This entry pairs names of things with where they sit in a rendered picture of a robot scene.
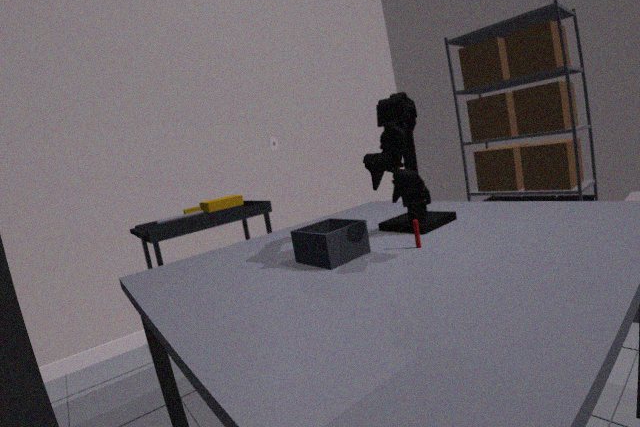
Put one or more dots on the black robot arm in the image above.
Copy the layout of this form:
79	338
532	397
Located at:
398	120

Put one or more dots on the red peg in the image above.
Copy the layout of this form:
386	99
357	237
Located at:
417	233

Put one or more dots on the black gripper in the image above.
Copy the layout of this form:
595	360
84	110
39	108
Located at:
403	178

